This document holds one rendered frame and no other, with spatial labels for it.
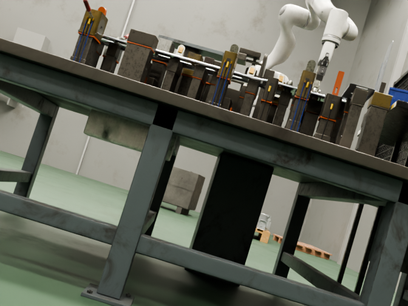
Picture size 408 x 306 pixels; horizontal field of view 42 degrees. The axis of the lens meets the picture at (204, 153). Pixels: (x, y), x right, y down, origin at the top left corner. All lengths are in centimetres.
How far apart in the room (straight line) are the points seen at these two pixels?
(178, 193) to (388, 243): 650
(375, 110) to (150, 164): 109
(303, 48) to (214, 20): 200
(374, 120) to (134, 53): 109
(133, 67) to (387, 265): 134
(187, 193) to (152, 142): 644
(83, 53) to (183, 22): 917
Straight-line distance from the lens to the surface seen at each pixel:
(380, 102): 241
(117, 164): 1115
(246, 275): 178
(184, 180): 818
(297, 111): 228
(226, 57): 236
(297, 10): 295
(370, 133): 238
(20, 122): 1162
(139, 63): 242
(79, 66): 177
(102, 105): 177
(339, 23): 256
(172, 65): 254
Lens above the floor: 42
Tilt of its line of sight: 4 degrees up
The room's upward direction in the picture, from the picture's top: 17 degrees clockwise
